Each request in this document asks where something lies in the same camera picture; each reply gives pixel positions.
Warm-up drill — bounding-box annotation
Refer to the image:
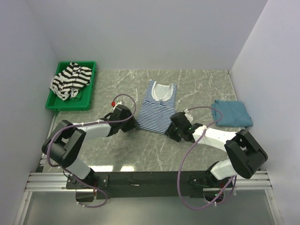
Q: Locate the blue white striped tank top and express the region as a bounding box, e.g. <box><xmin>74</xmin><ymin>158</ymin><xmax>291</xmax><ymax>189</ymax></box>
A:
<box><xmin>137</xmin><ymin>80</ymin><xmax>177</xmax><ymax>134</ymax></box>

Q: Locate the black white striped tank top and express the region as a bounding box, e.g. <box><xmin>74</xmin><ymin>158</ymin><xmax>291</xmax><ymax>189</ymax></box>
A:
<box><xmin>49</xmin><ymin>62</ymin><xmax>92</xmax><ymax>101</ymax></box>

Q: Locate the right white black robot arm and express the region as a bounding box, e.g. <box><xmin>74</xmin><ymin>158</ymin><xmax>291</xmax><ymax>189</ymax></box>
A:
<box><xmin>166</xmin><ymin>112</ymin><xmax>268</xmax><ymax>187</ymax></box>

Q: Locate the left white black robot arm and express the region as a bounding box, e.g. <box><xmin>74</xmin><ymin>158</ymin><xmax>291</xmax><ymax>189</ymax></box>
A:
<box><xmin>42</xmin><ymin>104</ymin><xmax>138</xmax><ymax>188</ymax></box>

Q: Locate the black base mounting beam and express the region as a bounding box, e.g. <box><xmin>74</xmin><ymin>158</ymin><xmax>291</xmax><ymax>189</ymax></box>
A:
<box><xmin>66</xmin><ymin>171</ymin><xmax>233</xmax><ymax>203</ymax></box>

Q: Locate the green plastic tray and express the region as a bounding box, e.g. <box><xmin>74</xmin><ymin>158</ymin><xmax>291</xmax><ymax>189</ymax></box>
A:
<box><xmin>45</xmin><ymin>61</ymin><xmax>97</xmax><ymax>112</ymax></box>

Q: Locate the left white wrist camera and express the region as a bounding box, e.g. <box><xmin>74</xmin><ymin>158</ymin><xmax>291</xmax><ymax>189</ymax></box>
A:
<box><xmin>111</xmin><ymin>101</ymin><xmax>124</xmax><ymax>109</ymax></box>

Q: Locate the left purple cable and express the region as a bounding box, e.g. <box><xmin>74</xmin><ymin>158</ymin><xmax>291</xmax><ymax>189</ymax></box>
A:
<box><xmin>46</xmin><ymin>93</ymin><xmax>137</xmax><ymax>209</ymax></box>

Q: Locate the aluminium frame rail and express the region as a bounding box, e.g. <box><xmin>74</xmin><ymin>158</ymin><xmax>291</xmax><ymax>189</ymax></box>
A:
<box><xmin>14</xmin><ymin>171</ymin><xmax>284</xmax><ymax>225</ymax></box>

